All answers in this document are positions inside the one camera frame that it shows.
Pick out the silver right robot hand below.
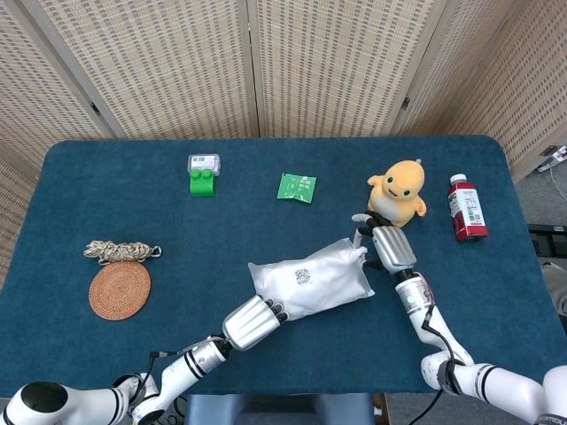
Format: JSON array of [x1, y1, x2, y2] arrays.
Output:
[[352, 211, 418, 278]]

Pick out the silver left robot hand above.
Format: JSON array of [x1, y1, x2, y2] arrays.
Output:
[[221, 294, 290, 352]]

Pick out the translucent white plastic zip bag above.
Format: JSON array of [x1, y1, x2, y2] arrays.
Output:
[[247, 237, 376, 321]]

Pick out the white clothes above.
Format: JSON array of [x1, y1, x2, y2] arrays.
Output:
[[256, 251, 369, 316]]

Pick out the orange plush dinosaur toy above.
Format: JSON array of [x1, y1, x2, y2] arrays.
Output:
[[366, 158, 429, 229]]

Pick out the red juice bottle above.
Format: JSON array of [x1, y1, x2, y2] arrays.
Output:
[[446, 173, 490, 243]]

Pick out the blue grey robot torso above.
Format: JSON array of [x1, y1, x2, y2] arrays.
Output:
[[183, 392, 376, 425]]

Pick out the green foil sachet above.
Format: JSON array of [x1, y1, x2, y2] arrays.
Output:
[[276, 172, 318, 205]]

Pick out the teal table cloth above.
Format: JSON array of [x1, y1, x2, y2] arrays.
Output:
[[0, 135, 548, 395]]

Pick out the round woven rattan coaster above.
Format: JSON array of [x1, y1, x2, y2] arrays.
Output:
[[88, 260, 152, 321]]

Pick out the green toy building block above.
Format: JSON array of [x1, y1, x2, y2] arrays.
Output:
[[189, 169, 219, 198]]

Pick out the grey plastic cover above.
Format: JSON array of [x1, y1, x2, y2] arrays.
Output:
[[542, 260, 567, 315]]

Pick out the small clear plastic box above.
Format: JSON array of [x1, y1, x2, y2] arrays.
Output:
[[187, 153, 221, 174]]

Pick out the white power strip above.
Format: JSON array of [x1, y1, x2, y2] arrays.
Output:
[[538, 144, 567, 173]]

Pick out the woven folding screen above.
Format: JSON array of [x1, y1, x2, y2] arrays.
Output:
[[0, 0, 567, 289]]

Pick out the red right wrist wires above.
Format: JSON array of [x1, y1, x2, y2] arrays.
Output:
[[418, 274, 439, 306]]

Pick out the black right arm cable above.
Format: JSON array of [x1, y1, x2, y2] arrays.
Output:
[[418, 305, 466, 425]]

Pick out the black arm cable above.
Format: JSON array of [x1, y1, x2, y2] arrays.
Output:
[[418, 305, 466, 425], [128, 351, 181, 408]]

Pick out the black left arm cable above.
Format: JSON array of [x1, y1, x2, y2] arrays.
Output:
[[128, 351, 181, 408]]

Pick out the beige braided rope bundle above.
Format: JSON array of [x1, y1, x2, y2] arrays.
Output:
[[83, 240, 163, 266]]

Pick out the black equipment frame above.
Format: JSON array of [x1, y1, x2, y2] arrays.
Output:
[[526, 223, 567, 258]]

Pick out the white power cable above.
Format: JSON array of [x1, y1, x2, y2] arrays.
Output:
[[548, 161, 567, 200]]

